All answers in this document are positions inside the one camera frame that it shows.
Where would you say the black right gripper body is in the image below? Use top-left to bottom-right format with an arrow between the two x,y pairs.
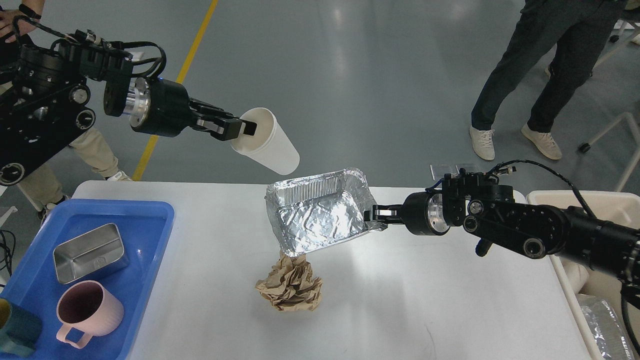
400,192 -> 450,236

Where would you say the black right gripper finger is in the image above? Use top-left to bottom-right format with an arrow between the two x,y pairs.
363,203 -> 404,224

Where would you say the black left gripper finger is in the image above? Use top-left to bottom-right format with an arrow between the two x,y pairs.
189,97 -> 258,141

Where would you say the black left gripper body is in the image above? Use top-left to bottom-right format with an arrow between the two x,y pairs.
125,77 -> 194,137

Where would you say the cream paper cup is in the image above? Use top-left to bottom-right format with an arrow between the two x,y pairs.
230,107 -> 300,175

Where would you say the aluminium foil tray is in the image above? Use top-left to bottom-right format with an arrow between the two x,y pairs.
265,168 -> 387,257

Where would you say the square stainless steel tray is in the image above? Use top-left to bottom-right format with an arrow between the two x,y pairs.
52,223 -> 130,285

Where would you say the pink mug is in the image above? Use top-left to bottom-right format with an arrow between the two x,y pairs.
55,280 -> 124,349

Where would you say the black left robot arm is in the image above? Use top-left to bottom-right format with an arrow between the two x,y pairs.
0,25 -> 258,187

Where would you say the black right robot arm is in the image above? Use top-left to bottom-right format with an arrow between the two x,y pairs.
363,161 -> 640,350

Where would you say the clear floor plate left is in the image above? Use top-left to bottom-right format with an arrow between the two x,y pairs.
430,164 -> 457,182

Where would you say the clear floor plate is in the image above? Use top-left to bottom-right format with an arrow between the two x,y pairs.
430,164 -> 457,182
454,163 -> 482,174

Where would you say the clear floor plate right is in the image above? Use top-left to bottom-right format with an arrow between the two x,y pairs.
454,163 -> 482,174

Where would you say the crumpled brown paper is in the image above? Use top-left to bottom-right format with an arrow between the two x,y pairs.
254,251 -> 323,312

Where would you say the person in beige trousers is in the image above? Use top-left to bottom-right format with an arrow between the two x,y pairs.
0,0 -> 134,221

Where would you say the white cup inside bin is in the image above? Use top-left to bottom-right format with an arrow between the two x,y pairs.
560,259 -> 590,294

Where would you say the white chair leg right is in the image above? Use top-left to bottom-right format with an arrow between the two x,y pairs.
577,111 -> 640,192

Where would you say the person in black sneakers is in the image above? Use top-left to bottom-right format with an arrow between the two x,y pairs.
545,63 -> 594,82

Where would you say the beige plastic bin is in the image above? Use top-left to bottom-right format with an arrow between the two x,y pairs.
526,190 -> 640,360

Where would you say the blue plastic tray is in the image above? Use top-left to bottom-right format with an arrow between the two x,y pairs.
1,199 -> 175,360

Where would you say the foil tray inside bin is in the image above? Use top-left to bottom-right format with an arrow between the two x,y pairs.
577,294 -> 635,360

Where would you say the person in dark trousers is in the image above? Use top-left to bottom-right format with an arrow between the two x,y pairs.
470,0 -> 627,161

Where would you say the teal cup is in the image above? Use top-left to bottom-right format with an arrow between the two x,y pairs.
0,298 -> 42,358

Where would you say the white rolling chair base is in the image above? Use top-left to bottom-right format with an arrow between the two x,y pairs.
595,10 -> 640,66

